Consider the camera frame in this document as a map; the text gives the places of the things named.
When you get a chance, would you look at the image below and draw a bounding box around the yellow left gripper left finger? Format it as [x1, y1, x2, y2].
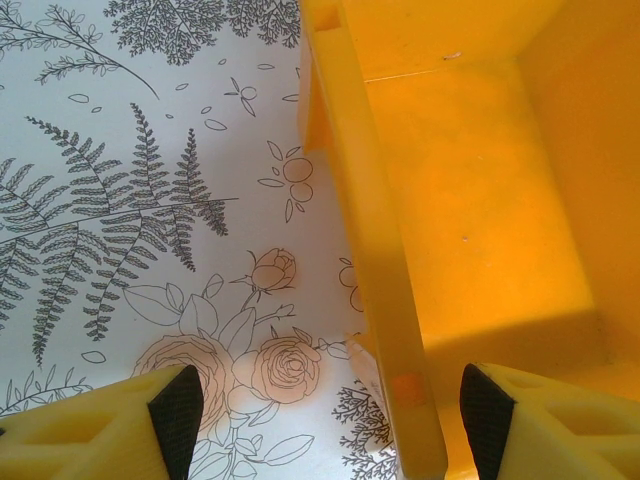
[0, 363, 204, 480]

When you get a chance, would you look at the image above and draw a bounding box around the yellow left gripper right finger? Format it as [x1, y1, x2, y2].
[459, 362, 640, 480]

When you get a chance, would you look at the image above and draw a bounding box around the yellow plastic bin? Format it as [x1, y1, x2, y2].
[297, 0, 640, 480]

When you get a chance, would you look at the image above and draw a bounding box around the floral patterned table cloth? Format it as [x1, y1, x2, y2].
[0, 0, 401, 480]

